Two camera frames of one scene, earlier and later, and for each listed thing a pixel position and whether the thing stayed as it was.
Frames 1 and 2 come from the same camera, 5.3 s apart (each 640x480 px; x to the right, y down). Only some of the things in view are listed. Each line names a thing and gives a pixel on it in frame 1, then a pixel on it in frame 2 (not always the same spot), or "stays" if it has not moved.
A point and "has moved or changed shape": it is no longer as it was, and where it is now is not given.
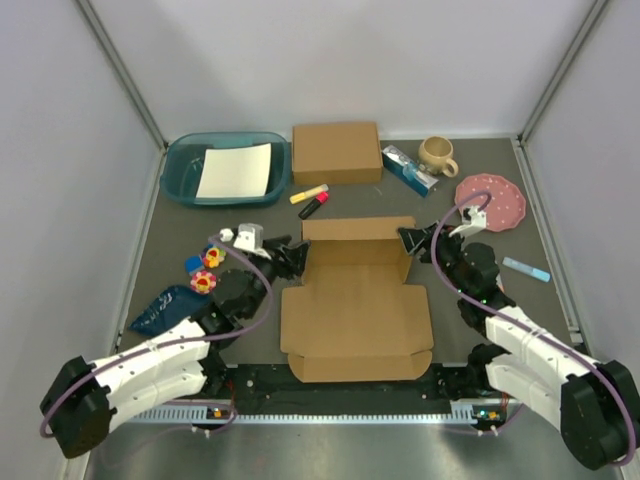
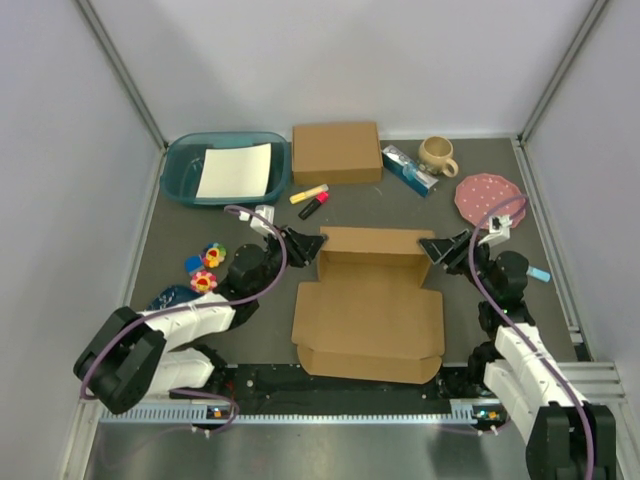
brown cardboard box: x=354 y=317 has moved or changed shape
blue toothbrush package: x=412 y=172 stays
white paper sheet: x=235 y=172 stays
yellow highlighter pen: x=308 y=194 stays
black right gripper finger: x=415 y=239 → x=440 y=250
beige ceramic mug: x=435 y=155 stays
